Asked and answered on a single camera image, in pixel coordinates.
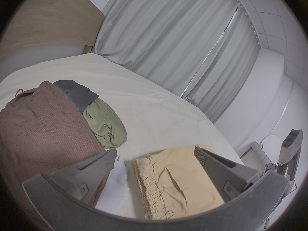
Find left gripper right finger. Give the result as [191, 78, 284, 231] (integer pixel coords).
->
[194, 146, 260, 199]

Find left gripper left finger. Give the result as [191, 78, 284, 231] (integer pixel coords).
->
[51, 149, 118, 204]

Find tan shorts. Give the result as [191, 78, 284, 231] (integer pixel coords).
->
[132, 143, 225, 220]

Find bed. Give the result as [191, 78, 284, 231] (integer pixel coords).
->
[0, 0, 253, 219]

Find white garment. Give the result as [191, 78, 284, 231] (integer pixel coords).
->
[95, 154, 130, 214]

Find white round table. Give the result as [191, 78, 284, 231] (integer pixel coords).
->
[261, 135, 282, 163]

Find dark brown garment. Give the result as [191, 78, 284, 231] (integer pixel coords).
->
[0, 80, 107, 216]

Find green garment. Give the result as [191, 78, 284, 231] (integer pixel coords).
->
[82, 98, 127, 150]

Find black garment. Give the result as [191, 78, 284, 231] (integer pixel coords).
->
[53, 80, 99, 114]

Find grey-green curtain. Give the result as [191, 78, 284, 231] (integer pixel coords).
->
[93, 0, 240, 98]
[180, 7, 261, 123]

